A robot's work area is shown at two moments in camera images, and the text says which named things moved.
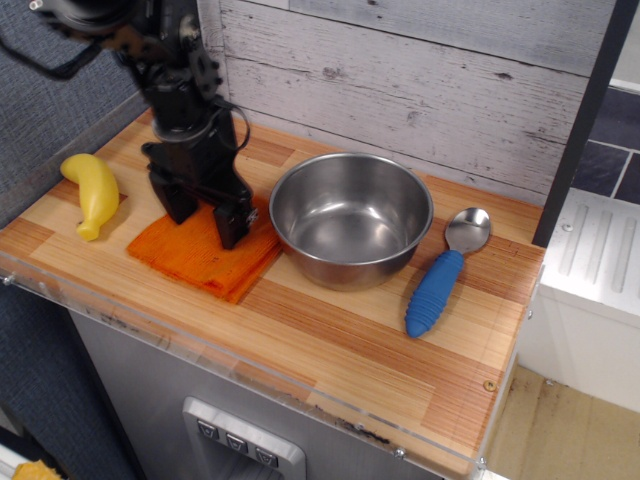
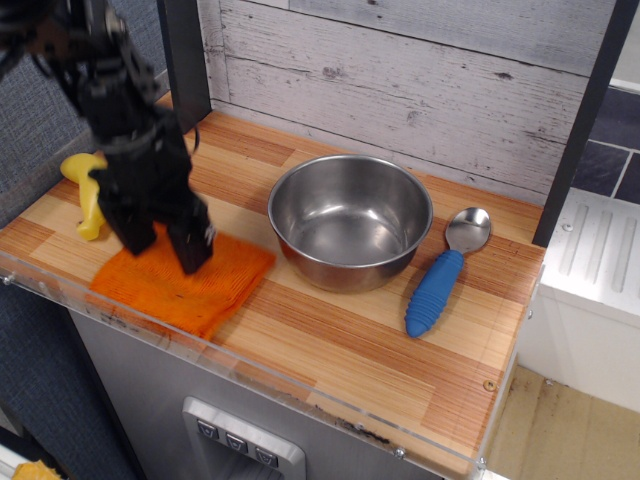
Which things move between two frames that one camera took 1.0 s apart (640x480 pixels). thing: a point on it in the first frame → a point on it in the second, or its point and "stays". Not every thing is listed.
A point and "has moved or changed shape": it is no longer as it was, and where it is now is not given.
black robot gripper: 202,153 → 146,175
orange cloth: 196,251 has moved or changed shape
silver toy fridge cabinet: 182,419 stays
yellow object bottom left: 35,471 stays
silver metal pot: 350,221 stays
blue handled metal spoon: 466,229 stays
